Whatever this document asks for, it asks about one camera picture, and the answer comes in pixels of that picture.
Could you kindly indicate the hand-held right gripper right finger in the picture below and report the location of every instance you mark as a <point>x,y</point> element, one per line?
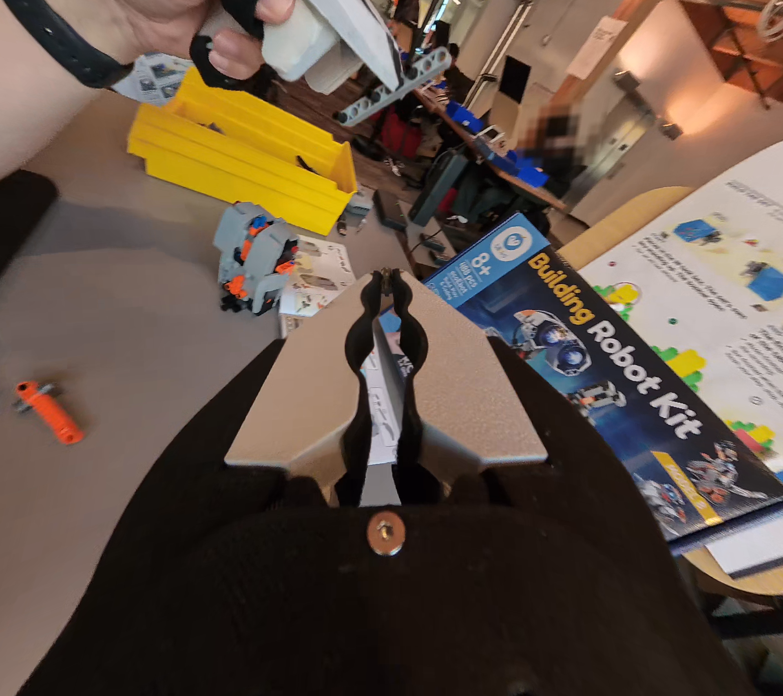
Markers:
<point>465,402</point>

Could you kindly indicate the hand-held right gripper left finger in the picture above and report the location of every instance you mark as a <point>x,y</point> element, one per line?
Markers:
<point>293,402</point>

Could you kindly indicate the grey holed toy beam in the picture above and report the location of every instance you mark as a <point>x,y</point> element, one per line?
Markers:
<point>373,99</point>

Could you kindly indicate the small black toy pin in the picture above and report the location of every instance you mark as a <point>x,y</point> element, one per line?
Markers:
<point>386,277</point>

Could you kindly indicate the grey desk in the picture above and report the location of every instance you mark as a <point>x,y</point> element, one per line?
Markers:
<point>153,371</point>

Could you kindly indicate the building instruction booklet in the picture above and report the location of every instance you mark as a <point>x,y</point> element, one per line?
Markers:
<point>318,274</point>

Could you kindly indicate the blue robot kit box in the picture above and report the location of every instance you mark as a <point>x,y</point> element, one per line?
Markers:
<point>550,292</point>

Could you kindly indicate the red bag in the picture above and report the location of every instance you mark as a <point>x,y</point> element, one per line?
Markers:
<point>401,136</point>

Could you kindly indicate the small black electronic module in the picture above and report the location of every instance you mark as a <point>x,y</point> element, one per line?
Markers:
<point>434,244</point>
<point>443,260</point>

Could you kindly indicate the grey toy robot model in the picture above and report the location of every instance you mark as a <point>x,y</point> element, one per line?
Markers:
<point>235,237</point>

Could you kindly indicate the printed photo sheet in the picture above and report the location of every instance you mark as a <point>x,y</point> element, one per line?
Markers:
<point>159,75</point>

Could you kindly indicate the yellow plastic bin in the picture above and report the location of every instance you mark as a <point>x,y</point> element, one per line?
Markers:
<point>244,170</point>

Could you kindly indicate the dark grey flat device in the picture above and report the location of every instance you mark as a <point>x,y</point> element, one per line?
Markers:
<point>437,188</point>

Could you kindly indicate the black power adapter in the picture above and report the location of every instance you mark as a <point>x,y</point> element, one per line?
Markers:
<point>388,209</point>

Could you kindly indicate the long table with bins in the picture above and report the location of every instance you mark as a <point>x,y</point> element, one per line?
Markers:
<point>489,151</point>

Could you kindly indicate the black wristband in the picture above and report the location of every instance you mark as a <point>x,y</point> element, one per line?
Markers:
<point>55,29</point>

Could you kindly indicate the orange toothed toy part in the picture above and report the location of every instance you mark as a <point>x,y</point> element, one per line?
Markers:
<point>52,414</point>

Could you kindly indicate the white paper sign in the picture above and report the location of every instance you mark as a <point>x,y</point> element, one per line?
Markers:
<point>596,47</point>

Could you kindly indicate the large colourful instruction sheet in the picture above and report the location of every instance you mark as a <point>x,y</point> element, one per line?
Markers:
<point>703,255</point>

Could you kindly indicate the black perforated panel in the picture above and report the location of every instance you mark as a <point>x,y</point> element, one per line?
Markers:
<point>24,212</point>

